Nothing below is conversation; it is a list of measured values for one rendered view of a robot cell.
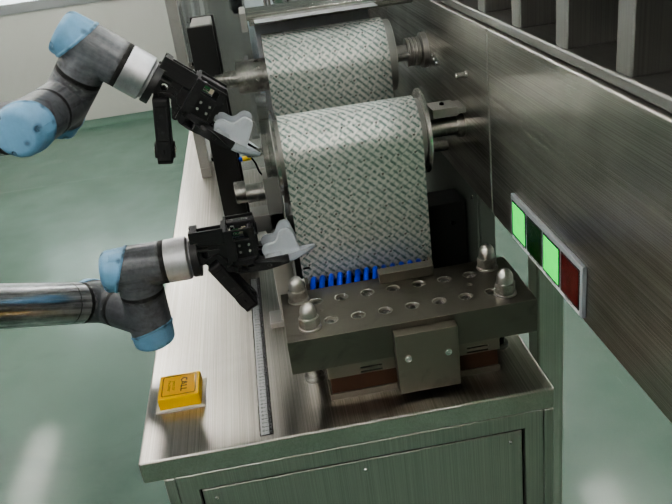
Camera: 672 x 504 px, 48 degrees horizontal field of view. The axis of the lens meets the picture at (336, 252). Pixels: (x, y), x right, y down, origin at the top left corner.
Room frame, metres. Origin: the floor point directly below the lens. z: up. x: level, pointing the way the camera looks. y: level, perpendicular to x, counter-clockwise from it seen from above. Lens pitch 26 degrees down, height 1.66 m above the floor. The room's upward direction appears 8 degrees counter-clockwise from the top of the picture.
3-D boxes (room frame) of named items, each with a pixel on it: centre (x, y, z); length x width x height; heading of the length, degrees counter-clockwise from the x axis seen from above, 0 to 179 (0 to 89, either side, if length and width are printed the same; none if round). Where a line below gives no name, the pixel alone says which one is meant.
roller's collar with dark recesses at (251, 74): (1.51, 0.12, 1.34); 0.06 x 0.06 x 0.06; 4
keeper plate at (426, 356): (1.01, -0.12, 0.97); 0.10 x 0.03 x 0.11; 94
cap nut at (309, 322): (1.04, 0.06, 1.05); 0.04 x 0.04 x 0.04
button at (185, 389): (1.09, 0.30, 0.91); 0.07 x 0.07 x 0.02; 4
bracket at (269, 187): (1.30, 0.12, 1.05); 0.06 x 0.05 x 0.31; 94
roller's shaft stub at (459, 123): (1.29, -0.22, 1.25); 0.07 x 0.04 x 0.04; 94
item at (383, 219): (1.21, -0.05, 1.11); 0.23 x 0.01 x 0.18; 94
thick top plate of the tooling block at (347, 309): (1.10, -0.10, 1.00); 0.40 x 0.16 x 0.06; 94
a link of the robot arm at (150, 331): (1.19, 0.36, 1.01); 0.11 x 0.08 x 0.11; 52
